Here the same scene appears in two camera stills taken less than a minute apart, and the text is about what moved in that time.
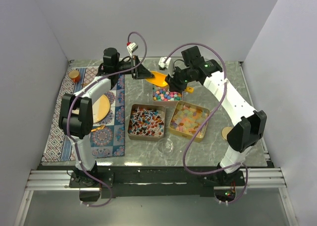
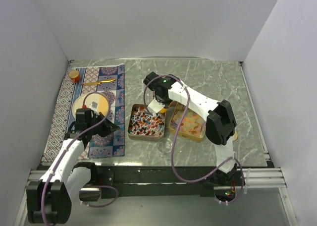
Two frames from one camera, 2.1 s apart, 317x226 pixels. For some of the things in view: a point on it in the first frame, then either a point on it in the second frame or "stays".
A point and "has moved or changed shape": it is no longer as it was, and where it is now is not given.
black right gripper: x=174 y=85 to x=166 y=103
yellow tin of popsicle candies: x=186 y=120 stays
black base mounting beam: x=118 y=182 stays
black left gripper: x=141 y=72 to x=108 y=127
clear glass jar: x=165 y=146 stays
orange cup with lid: x=74 y=75 stays
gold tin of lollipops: x=146 y=122 stays
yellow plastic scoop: x=159 y=79 has moved or changed shape
